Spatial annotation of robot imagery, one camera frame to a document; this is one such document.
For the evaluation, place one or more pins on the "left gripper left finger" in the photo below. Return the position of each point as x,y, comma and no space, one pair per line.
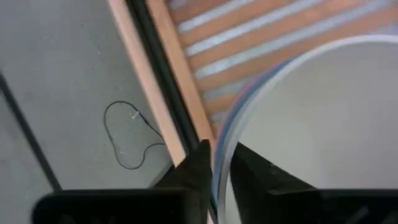
186,193

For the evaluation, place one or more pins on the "black aluminium table frame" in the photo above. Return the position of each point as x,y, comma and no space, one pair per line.
163,71

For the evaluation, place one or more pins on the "large cream bowl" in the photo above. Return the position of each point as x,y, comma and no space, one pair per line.
326,118

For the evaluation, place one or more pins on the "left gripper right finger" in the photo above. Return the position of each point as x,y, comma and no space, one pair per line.
264,193

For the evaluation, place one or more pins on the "large pale pink bowl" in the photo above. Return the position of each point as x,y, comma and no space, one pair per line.
241,95

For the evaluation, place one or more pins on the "wooden slatted shelf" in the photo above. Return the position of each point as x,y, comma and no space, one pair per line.
178,62

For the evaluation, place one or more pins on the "large blue bowl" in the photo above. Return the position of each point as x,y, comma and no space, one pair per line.
219,161

